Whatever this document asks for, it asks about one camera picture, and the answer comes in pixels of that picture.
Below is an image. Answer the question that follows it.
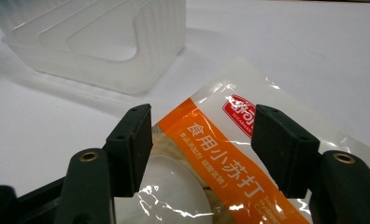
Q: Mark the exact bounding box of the white and orange powder packet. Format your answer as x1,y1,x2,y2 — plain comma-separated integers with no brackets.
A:
113,56,370,224

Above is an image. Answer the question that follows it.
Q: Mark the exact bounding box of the translucent white plastic rack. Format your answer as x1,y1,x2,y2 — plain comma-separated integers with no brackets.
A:
0,0,187,96

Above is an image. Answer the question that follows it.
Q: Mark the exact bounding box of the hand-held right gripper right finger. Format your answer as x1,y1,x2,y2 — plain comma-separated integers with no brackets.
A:
250,104,370,224

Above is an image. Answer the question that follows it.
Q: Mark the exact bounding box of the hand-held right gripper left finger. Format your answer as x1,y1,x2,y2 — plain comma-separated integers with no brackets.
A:
53,103,154,224

